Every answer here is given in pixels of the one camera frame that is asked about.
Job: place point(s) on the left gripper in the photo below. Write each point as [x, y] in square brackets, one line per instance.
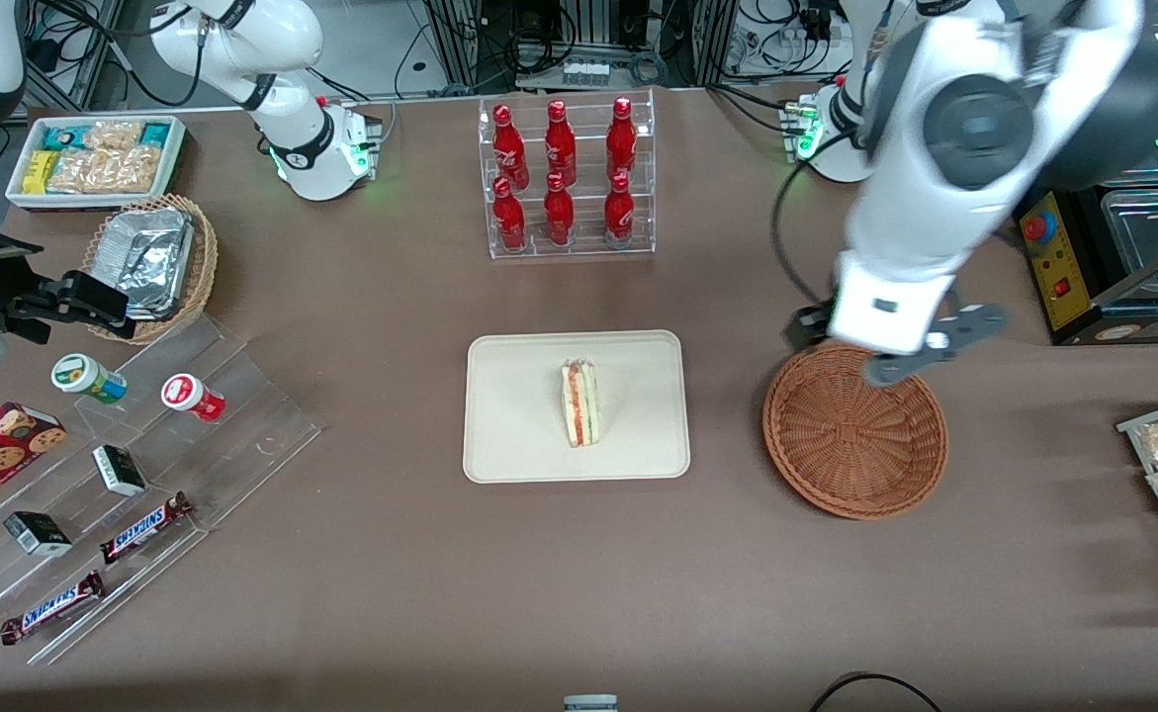
[804, 327]

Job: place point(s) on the triangle sandwich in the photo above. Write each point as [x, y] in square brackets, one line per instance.
[580, 405]

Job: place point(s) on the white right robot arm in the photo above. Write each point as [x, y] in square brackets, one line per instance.
[292, 40]

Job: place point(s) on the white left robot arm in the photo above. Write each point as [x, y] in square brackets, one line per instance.
[935, 198]

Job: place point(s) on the brown wicker basket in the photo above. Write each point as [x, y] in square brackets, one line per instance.
[850, 445]

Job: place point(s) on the light wicker basket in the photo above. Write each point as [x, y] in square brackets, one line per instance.
[205, 262]

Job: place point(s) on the beige plastic tray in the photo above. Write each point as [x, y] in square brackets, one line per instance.
[509, 415]

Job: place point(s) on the green lid snack cup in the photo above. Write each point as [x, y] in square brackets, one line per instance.
[84, 377]

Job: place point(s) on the stack of foil trays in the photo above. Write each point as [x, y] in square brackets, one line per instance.
[148, 259]

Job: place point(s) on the yellow snack packet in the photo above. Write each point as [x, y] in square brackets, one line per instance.
[39, 172]

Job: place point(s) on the red lid snack cup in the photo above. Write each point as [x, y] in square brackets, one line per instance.
[191, 396]

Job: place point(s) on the large clear bag of crackers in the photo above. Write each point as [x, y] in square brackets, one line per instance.
[109, 171]

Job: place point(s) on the small black box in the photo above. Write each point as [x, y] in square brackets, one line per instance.
[119, 471]
[38, 534]

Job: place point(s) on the teal snack packet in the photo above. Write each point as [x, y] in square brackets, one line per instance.
[62, 136]
[155, 134]

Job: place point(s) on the white snack bin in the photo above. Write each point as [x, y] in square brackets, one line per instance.
[175, 158]

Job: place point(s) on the clear acrylic stepped display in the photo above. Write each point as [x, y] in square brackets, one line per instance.
[242, 435]

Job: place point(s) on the red soda bottle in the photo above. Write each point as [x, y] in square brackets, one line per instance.
[559, 218]
[510, 148]
[509, 222]
[619, 218]
[621, 143]
[560, 146]

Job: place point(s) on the Snickers bar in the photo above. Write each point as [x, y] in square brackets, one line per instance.
[146, 527]
[52, 607]

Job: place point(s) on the clear acrylic bottle rack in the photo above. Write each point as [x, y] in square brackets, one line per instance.
[583, 247]

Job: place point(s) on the yellow emergency stop box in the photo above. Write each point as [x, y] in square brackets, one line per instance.
[1058, 267]

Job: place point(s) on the white power strip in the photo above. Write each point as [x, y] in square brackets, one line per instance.
[786, 44]

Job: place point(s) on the grey power strip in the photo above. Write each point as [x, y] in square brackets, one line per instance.
[586, 71]

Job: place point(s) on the small grey device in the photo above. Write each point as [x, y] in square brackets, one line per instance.
[590, 704]

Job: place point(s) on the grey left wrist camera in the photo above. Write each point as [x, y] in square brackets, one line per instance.
[974, 321]

